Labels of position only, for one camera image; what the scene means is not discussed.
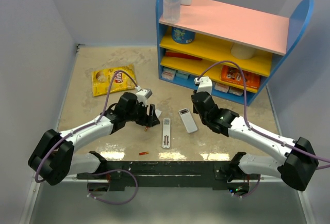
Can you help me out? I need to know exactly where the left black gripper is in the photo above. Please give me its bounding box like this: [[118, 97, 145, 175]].
[[125, 100, 159, 127]]

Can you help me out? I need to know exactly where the white battery cover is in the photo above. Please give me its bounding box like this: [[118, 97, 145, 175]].
[[155, 109, 162, 118]]

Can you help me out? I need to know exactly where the slim white remote control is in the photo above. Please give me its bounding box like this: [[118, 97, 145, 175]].
[[162, 118, 171, 149]]

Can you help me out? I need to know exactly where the wide white remote control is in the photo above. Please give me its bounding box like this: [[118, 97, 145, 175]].
[[178, 108, 198, 134]]

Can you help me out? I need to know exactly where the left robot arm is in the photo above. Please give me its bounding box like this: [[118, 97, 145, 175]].
[[28, 89, 160, 185]]

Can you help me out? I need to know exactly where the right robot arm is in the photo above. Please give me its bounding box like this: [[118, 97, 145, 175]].
[[191, 91, 319, 191]]

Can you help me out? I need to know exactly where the tissue pack red label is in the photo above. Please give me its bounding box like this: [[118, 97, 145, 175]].
[[214, 82, 230, 93]]

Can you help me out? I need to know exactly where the tissue pack far right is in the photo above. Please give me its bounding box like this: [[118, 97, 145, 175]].
[[228, 86, 244, 96]]

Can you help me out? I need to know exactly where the teal tissue pack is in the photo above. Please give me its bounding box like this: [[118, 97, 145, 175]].
[[176, 70, 190, 79]]

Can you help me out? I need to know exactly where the orange snack package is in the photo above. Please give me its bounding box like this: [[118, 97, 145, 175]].
[[221, 66, 260, 89]]

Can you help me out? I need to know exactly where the tissue pack far left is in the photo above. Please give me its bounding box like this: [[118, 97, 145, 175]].
[[161, 67, 176, 81]]

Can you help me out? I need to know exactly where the red flat box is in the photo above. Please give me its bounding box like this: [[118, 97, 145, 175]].
[[165, 50, 202, 60]]

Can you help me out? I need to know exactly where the yellow Lays chips bag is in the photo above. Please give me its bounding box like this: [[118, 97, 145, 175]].
[[91, 64, 137, 97]]

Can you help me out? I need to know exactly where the blue printed can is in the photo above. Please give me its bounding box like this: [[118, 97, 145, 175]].
[[172, 27, 195, 44]]

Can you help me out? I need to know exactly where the blue wooden shelf unit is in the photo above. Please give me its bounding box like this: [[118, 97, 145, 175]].
[[155, 0, 315, 107]]

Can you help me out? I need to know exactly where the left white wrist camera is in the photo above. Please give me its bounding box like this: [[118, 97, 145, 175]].
[[135, 86, 153, 106]]

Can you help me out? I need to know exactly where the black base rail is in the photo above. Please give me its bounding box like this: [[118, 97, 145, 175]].
[[77, 161, 258, 196]]

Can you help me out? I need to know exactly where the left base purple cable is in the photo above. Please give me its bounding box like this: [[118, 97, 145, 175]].
[[87, 167, 139, 206]]

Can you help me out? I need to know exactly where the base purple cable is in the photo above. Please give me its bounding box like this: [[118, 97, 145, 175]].
[[230, 174, 261, 199], [87, 167, 139, 206]]

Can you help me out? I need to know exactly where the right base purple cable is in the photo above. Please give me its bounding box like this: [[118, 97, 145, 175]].
[[230, 174, 261, 199]]

